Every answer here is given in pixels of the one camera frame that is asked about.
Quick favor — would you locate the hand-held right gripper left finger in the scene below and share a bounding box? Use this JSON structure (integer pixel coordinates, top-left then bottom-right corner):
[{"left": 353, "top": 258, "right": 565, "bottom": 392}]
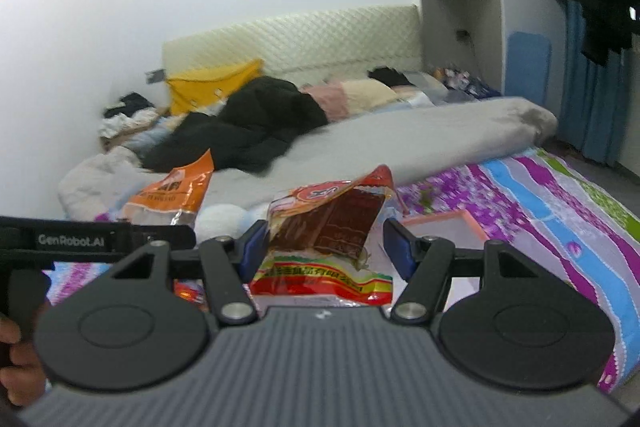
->
[{"left": 107, "top": 219, "right": 272, "bottom": 328}]

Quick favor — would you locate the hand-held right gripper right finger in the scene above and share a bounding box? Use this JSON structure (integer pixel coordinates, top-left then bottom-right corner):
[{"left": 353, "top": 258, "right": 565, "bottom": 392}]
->
[{"left": 382, "top": 217, "right": 541, "bottom": 324}]

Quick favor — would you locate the pink cardboard box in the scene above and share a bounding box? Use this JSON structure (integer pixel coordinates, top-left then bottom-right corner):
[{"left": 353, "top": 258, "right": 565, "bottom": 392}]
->
[{"left": 382, "top": 208, "right": 490, "bottom": 303}]

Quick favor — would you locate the orange snack packet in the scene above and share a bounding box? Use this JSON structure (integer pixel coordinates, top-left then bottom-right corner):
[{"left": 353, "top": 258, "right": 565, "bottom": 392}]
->
[{"left": 122, "top": 148, "right": 216, "bottom": 228}]

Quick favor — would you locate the person's left hand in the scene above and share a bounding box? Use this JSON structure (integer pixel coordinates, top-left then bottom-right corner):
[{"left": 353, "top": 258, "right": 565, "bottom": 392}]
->
[{"left": 0, "top": 311, "right": 48, "bottom": 408}]

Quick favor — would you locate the white blue plush toy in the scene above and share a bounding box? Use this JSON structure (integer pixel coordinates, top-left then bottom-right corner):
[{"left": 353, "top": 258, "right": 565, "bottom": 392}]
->
[{"left": 195, "top": 203, "right": 271, "bottom": 240}]

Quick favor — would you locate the grey duvet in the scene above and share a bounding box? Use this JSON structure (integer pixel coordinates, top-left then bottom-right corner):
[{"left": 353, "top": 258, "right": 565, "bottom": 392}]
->
[{"left": 57, "top": 97, "right": 558, "bottom": 223}]

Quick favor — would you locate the light blue cloth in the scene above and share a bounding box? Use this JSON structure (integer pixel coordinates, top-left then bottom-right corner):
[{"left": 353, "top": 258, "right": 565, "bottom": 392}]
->
[{"left": 122, "top": 114, "right": 186, "bottom": 158}]

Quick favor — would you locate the pile of clothes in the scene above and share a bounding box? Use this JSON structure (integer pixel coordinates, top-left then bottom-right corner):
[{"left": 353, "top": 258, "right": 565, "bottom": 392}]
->
[{"left": 100, "top": 93, "right": 158, "bottom": 138}]

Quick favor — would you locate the floral bed sheet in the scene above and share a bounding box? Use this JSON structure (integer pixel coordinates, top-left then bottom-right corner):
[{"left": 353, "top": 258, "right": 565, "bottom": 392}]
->
[{"left": 42, "top": 147, "right": 640, "bottom": 395}]

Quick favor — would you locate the beige pillow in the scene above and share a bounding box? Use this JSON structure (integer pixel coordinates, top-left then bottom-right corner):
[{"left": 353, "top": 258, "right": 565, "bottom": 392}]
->
[{"left": 300, "top": 79, "right": 436, "bottom": 122}]

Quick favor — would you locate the yellow pillow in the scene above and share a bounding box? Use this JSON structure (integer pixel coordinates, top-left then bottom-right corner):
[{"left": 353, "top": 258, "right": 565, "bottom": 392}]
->
[{"left": 165, "top": 58, "right": 266, "bottom": 116}]

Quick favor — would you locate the dark cloth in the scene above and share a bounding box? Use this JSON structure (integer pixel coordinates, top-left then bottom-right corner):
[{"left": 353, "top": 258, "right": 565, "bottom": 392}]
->
[{"left": 367, "top": 67, "right": 411, "bottom": 88}]

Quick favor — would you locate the bedside clutter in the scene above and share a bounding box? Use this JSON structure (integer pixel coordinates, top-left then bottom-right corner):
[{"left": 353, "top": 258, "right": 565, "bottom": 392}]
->
[{"left": 430, "top": 66, "right": 501, "bottom": 100}]

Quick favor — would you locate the cream quilted headboard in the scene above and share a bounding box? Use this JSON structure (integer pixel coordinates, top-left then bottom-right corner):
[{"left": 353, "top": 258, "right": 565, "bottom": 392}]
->
[{"left": 161, "top": 4, "right": 421, "bottom": 90}]

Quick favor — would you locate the blue curtain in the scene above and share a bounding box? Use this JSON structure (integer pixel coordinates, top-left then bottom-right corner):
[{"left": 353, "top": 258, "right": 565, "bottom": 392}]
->
[{"left": 557, "top": 0, "right": 626, "bottom": 168}]

